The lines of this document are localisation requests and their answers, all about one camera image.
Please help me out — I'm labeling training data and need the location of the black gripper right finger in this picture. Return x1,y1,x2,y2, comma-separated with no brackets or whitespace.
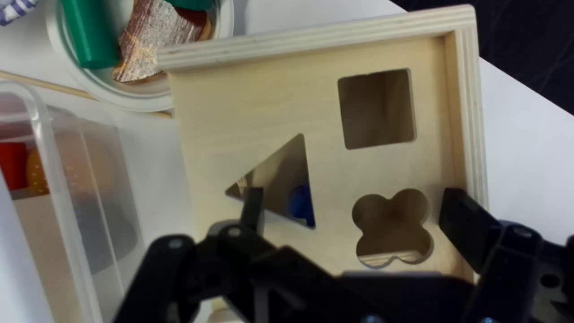
439,187,574,323

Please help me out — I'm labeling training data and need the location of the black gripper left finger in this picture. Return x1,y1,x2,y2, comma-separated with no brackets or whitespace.
114,187,326,323

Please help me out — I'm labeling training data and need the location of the small blue block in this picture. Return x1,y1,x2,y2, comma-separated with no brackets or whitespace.
288,184,318,230

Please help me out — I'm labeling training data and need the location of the wooden shape sorter box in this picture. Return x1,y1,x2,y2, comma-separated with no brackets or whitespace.
157,4,491,284

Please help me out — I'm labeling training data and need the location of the clear plastic lidded container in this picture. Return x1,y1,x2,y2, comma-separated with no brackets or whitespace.
0,80,148,323

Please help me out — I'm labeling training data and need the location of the small white bowl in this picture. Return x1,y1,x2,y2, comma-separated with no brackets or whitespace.
46,0,238,115

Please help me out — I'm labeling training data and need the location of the orange toy piece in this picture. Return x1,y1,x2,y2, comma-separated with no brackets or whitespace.
24,149,51,198

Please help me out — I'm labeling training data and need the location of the red toy piece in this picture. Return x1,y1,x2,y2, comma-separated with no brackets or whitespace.
0,142,31,194

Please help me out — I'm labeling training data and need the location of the brown speckled toy piece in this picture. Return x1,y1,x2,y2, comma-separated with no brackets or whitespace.
114,0,220,85

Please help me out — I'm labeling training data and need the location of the green toy piece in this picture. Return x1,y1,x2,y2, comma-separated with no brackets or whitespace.
60,0,123,71
166,0,220,13

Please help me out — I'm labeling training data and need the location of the blue white patterned plate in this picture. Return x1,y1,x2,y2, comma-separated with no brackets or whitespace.
0,0,42,27

